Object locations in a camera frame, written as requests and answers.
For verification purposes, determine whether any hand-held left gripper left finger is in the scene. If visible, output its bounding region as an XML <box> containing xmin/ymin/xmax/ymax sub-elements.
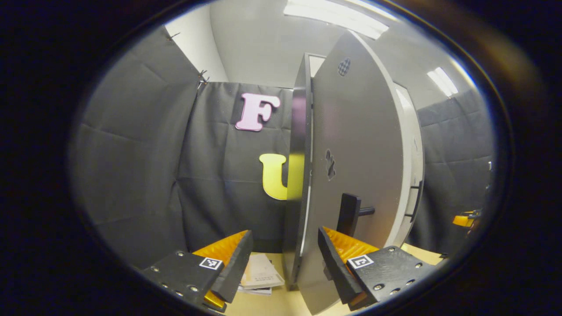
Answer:
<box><xmin>141</xmin><ymin>230</ymin><xmax>254</xmax><ymax>313</ymax></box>

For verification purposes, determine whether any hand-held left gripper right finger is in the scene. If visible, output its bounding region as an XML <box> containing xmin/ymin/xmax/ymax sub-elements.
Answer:
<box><xmin>318</xmin><ymin>226</ymin><xmax>440</xmax><ymax>311</ymax></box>

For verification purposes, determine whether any white cabinet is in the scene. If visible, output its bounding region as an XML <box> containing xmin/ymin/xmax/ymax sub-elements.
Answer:
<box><xmin>283</xmin><ymin>53</ymin><xmax>424</xmax><ymax>290</ymax></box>

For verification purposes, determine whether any stack of white booklets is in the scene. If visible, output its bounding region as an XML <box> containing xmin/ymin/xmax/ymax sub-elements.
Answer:
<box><xmin>237</xmin><ymin>253</ymin><xmax>285</xmax><ymax>295</ymax></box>

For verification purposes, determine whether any small ceiling light panel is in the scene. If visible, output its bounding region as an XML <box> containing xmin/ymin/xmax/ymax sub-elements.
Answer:
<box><xmin>427</xmin><ymin>67</ymin><xmax>458</xmax><ymax>97</ymax></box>

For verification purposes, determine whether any black backdrop cloth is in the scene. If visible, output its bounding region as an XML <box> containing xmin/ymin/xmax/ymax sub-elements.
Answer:
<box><xmin>70</xmin><ymin>26</ymin><xmax>494</xmax><ymax>268</ymax></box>

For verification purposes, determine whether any long ceiling light panel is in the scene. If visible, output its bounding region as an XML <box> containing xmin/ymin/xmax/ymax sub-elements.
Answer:
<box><xmin>283</xmin><ymin>0</ymin><xmax>389</xmax><ymax>40</ymax></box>

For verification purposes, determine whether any black right door handle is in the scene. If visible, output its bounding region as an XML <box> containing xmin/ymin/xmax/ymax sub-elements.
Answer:
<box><xmin>406</xmin><ymin>180</ymin><xmax>424</xmax><ymax>218</ymax></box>

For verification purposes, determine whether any black door handle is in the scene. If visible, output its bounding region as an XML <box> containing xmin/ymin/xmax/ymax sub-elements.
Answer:
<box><xmin>406</xmin><ymin>180</ymin><xmax>424</xmax><ymax>218</ymax></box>
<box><xmin>336</xmin><ymin>193</ymin><xmax>376</xmax><ymax>237</ymax></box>

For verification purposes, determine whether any black left door handle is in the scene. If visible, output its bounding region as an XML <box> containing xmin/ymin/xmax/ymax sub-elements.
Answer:
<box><xmin>336</xmin><ymin>193</ymin><xmax>376</xmax><ymax>237</ymax></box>

